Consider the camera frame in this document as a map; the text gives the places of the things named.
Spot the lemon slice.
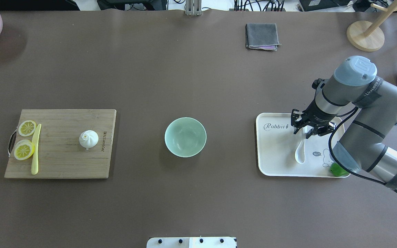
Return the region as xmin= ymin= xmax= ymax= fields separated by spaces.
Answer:
xmin=18 ymin=120 xmax=37 ymax=137
xmin=14 ymin=139 xmax=35 ymax=161

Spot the green lime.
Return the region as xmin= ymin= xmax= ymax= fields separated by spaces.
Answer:
xmin=330 ymin=162 xmax=350 ymax=177

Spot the wooden mug tree stand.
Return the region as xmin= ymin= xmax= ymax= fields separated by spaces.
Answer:
xmin=346 ymin=0 xmax=397 ymax=52

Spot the yellow plastic knife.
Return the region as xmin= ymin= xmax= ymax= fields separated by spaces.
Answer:
xmin=31 ymin=124 xmax=42 ymax=175

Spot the wooden cutting board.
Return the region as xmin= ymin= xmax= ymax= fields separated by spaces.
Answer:
xmin=4 ymin=109 xmax=116 ymax=179

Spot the folded grey cloth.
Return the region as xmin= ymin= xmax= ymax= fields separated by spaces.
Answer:
xmin=245 ymin=23 xmax=281 ymax=51

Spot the light green bowl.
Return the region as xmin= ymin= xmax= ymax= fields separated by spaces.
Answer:
xmin=164 ymin=117 xmax=207 ymax=157

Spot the lower lemon slice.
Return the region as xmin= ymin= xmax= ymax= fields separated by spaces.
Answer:
xmin=14 ymin=139 xmax=35 ymax=161

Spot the white ceramic spoon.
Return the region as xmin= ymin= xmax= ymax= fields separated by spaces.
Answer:
xmin=294 ymin=132 xmax=307 ymax=164

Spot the upper lemon slice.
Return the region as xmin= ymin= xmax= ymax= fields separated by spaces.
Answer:
xmin=18 ymin=120 xmax=37 ymax=137

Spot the white steamed bun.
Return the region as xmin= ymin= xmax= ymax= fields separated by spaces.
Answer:
xmin=79 ymin=130 xmax=99 ymax=150

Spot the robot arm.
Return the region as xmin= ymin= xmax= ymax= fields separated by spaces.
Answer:
xmin=291 ymin=55 xmax=397 ymax=193

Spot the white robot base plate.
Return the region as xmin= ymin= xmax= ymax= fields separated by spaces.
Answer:
xmin=146 ymin=236 xmax=237 ymax=248

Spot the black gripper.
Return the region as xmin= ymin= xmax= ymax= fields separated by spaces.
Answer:
xmin=291 ymin=100 xmax=336 ymax=139

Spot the cream rabbit tray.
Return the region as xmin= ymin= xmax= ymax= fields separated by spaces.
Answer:
xmin=255 ymin=113 xmax=334 ymax=178

